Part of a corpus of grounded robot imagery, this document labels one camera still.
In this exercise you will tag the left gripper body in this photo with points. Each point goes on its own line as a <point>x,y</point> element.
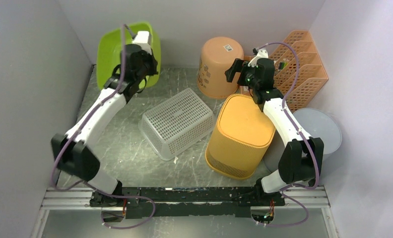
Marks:
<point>148,68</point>

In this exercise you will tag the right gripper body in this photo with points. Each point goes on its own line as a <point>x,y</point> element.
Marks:
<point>246,77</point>

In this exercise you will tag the peach capybara plastic bucket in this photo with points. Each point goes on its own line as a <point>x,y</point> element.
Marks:
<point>217,56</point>

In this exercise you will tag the green plastic basin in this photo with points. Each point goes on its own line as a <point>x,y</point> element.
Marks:
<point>109,49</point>

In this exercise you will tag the yellow slotted waste basket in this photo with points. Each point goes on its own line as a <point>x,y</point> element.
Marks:
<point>241,136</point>

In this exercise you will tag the white perforated basket tray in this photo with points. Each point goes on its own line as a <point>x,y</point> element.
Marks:
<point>176,124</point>

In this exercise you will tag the grey plastic bucket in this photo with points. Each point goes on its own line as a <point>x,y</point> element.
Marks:
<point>317,124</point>

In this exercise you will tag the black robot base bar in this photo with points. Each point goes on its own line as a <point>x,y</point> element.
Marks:
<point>140,202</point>

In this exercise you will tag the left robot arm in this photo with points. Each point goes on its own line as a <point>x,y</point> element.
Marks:
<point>72,150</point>

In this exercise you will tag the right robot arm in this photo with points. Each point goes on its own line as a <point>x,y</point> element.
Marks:
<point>302,157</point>

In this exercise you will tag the peach plastic desk organizer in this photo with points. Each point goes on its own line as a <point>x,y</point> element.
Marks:
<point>312,74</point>

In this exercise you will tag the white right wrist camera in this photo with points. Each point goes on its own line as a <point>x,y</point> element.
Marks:
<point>260,53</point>

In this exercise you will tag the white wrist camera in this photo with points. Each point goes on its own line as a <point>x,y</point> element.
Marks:
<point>260,53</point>
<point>143,39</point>

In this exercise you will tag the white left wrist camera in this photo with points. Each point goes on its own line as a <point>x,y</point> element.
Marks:
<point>143,39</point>

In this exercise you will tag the aluminium rail frame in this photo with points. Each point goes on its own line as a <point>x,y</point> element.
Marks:
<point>78,199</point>

